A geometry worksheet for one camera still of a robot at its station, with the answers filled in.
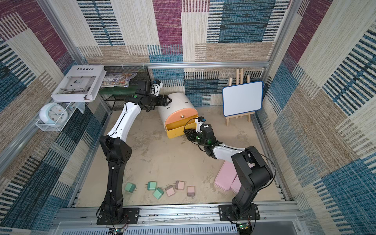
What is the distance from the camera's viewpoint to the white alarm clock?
2.07ft

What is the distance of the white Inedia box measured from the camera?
714 millimetres

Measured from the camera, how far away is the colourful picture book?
828 mm

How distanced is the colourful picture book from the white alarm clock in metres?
0.23

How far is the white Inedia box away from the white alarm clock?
0.19 feet
